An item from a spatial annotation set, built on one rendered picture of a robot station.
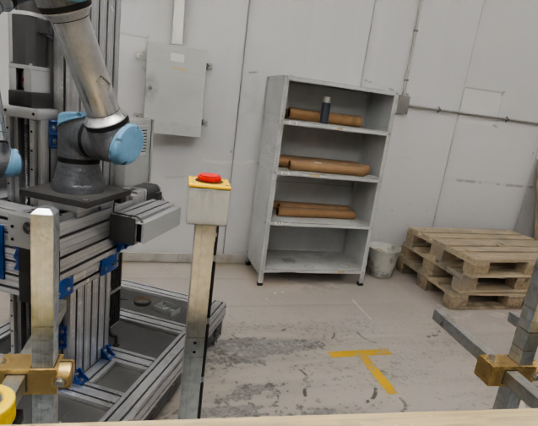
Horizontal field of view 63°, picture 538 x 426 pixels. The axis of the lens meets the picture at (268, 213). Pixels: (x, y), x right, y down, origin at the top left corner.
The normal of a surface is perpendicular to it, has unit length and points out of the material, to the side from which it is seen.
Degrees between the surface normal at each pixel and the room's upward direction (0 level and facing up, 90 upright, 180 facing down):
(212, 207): 90
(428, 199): 90
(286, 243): 90
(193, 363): 90
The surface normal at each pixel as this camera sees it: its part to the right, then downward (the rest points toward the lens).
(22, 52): -0.25, 0.21
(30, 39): 0.50, 0.28
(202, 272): 0.19, 0.27
